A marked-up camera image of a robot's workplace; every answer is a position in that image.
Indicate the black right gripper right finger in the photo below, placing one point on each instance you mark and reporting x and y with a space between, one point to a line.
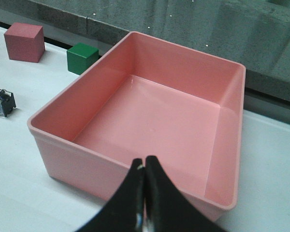
166 208

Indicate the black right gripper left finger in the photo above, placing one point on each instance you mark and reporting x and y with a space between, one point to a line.
124 212

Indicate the yellow push button switch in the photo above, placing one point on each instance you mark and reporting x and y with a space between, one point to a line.
7 102

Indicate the pink plastic bin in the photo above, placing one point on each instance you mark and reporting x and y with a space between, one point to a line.
147 96

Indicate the right green cube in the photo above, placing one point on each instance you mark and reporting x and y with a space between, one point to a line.
80 57

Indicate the pink cube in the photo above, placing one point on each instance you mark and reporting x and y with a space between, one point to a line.
25 42

